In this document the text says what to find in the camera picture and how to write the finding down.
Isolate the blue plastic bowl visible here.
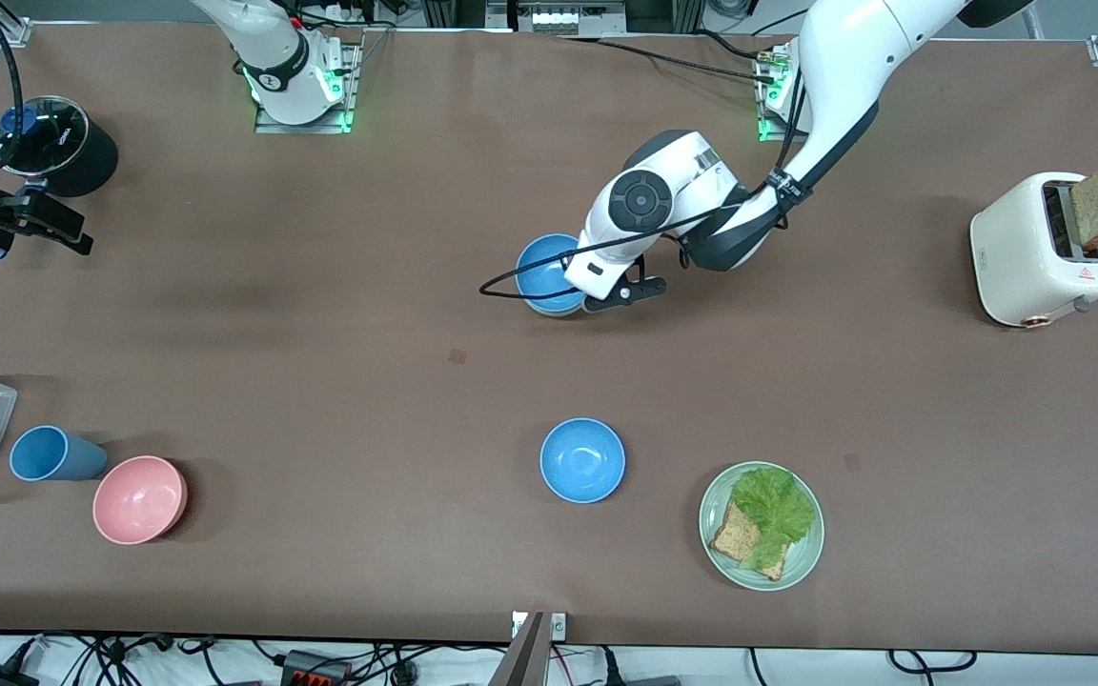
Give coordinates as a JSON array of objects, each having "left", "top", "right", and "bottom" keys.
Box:
[
  {"left": 539, "top": 417, "right": 627, "bottom": 504},
  {"left": 516, "top": 233, "right": 590, "bottom": 317}
]

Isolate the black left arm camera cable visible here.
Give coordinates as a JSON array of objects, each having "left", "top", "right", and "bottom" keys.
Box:
[{"left": 479, "top": 57, "right": 809, "bottom": 302}]

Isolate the grey camera pole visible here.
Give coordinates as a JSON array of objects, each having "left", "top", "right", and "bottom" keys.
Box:
[{"left": 487, "top": 612, "right": 550, "bottom": 686}]

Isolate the white power strip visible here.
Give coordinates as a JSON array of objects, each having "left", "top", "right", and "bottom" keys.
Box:
[{"left": 516, "top": 0, "right": 600, "bottom": 37}]

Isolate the black cylindrical pot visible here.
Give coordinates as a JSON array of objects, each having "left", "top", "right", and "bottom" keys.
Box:
[{"left": 0, "top": 95, "right": 120, "bottom": 199}]

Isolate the black table cable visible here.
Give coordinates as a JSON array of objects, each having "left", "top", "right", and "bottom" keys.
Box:
[{"left": 557, "top": 34, "right": 771, "bottom": 85}]

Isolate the blue plastic cup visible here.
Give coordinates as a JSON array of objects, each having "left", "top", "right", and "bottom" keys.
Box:
[{"left": 10, "top": 425, "right": 110, "bottom": 482}]

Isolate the white toaster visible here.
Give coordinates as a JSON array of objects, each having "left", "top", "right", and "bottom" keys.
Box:
[{"left": 969, "top": 171, "right": 1098, "bottom": 330}]

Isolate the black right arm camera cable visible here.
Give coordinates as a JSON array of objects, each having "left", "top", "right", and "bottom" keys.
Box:
[{"left": 0, "top": 0, "right": 28, "bottom": 174}]

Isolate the green lettuce leaf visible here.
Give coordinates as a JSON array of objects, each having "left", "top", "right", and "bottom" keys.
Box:
[{"left": 730, "top": 467, "right": 817, "bottom": 573}]

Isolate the black looped floor cable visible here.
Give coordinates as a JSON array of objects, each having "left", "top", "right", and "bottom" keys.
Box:
[{"left": 887, "top": 650, "right": 979, "bottom": 676}]

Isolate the seeded bread slice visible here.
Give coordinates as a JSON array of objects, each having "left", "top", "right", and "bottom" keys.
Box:
[{"left": 709, "top": 502, "right": 788, "bottom": 582}]

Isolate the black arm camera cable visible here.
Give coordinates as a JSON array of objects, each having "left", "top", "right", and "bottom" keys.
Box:
[
  {"left": 479, "top": 57, "right": 809, "bottom": 302},
  {"left": 0, "top": 0, "right": 28, "bottom": 174}
]

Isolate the black red power strip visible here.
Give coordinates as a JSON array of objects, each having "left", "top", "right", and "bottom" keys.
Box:
[{"left": 280, "top": 650, "right": 353, "bottom": 686}]

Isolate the light green plate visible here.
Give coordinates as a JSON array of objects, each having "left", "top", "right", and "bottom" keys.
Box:
[{"left": 699, "top": 461, "right": 825, "bottom": 592}]

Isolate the small metal bracket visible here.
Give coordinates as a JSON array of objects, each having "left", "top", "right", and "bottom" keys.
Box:
[{"left": 511, "top": 612, "right": 568, "bottom": 641}]

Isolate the glass lid with blue knob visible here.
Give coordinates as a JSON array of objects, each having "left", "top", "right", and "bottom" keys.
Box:
[{"left": 0, "top": 95, "right": 91, "bottom": 177}]

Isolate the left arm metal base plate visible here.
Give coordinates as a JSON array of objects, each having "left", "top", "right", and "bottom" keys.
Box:
[{"left": 754, "top": 43, "right": 805, "bottom": 144}]

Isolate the pink plastic bowl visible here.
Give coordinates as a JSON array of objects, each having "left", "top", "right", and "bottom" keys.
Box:
[{"left": 92, "top": 455, "right": 190, "bottom": 546}]

